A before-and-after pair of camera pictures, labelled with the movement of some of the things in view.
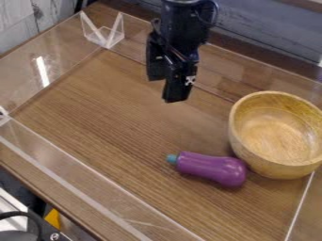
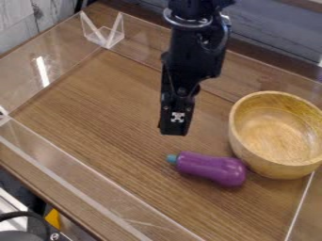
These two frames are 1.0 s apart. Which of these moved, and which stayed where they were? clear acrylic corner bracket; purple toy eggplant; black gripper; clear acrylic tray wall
Moved: black gripper
Stayed: clear acrylic tray wall; clear acrylic corner bracket; purple toy eggplant
